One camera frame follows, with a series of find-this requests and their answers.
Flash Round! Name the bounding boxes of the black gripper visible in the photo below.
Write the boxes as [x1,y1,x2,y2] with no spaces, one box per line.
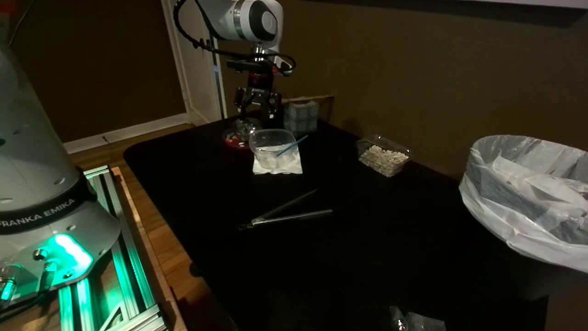
[233,68,286,125]

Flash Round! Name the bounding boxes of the clear plastic bowl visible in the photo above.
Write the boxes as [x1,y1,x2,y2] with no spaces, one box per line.
[246,127,299,164]

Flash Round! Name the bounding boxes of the blue straw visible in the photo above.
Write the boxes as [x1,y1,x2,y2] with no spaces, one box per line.
[273,134,310,158]

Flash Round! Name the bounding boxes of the metal tongs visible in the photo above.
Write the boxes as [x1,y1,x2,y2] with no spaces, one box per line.
[237,186,336,232]

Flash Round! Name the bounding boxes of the clear container with white pieces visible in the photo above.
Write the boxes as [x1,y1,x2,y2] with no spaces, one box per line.
[354,134,411,180]

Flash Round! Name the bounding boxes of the grey patterned block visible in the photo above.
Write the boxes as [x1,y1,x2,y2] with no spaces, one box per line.
[283,99,321,136]

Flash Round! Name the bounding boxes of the red round plate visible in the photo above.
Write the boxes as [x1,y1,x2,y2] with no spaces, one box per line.
[220,130,255,154]

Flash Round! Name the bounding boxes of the white paper napkin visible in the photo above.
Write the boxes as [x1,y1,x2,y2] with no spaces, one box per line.
[251,149,305,178]

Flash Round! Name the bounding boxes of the white door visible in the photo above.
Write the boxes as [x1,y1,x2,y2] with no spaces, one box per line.
[159,0,229,125]

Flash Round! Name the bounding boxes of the white baseboard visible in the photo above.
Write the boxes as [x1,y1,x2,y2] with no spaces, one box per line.
[62,112,198,156]

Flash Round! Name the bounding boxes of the wooden board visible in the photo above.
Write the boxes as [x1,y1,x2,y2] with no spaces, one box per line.
[110,164,189,331]

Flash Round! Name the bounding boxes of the crumpled clear plastic wrap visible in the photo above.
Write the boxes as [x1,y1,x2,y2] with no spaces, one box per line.
[387,303,448,331]

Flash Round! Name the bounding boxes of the trash bin with white bag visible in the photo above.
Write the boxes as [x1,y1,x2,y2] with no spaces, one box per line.
[457,132,588,276]

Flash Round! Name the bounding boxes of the black trash bin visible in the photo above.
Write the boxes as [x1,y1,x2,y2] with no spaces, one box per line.
[448,200,588,331]

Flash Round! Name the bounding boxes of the aluminium profile frame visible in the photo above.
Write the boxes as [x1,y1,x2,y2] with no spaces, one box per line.
[53,164,170,331]

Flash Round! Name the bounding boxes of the white wall board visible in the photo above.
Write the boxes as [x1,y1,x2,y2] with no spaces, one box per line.
[470,0,588,11]

